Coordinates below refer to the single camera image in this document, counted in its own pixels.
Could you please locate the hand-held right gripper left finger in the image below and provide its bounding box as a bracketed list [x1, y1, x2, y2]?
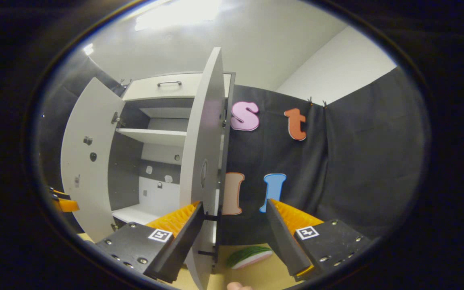
[95, 201, 204, 284]

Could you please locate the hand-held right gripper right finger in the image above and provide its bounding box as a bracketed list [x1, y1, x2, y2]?
[265, 199, 373, 282]

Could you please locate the white cabinet door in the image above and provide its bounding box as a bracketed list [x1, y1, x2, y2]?
[179, 47, 226, 290]
[60, 77, 126, 243]

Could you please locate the grey and white cabinet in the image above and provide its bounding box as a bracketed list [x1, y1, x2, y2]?
[107, 72, 236, 226]

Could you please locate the white cabinet shelf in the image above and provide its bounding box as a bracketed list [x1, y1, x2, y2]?
[116, 128, 187, 147]
[112, 203, 164, 225]

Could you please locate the white cabinet drawer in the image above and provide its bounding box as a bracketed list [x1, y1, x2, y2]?
[122, 73, 232, 101]

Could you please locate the watermelon slice toy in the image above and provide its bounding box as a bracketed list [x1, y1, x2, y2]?
[227, 246, 273, 269]

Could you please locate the black backdrop cloth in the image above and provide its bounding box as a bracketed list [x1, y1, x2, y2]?
[218, 66, 432, 246]
[39, 52, 126, 178]

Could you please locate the ceiling light panel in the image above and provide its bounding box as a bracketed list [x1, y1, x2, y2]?
[135, 0, 222, 32]

